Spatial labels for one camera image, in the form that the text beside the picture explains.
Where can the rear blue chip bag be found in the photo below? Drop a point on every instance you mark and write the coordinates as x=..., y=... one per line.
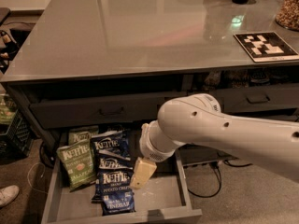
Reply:
x=115, y=142

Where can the grey top right drawer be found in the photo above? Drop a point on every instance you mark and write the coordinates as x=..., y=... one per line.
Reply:
x=259, y=98

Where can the grey top left drawer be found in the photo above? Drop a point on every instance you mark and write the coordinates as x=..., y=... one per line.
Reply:
x=103, y=109

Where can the green bag in crate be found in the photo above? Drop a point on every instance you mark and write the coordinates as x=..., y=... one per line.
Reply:
x=8, y=109

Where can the front blue vinegar chip bag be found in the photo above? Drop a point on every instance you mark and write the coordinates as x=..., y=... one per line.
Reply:
x=120, y=202

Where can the glass jar of snacks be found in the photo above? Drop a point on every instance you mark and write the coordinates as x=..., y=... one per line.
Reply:
x=288, y=15

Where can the green jalapeno chip bag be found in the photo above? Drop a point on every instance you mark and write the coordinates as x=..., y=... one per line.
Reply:
x=77, y=160

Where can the white shoe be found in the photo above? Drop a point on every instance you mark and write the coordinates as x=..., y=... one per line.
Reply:
x=8, y=195

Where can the grey cabinet with counter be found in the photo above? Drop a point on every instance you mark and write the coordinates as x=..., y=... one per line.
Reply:
x=93, y=48

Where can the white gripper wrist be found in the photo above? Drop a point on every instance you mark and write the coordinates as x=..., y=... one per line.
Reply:
x=149, y=148

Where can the middle blue chip bag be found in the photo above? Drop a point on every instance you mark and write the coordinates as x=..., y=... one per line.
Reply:
x=112, y=164

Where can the open grey middle drawer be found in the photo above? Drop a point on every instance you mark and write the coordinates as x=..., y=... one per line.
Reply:
x=163, y=200

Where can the black white fiducial marker board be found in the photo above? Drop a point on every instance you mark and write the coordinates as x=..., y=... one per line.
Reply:
x=264, y=47

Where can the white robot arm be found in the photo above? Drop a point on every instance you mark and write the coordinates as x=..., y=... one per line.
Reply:
x=198, y=120

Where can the black plastic crate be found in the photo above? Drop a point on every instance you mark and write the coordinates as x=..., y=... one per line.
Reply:
x=16, y=138

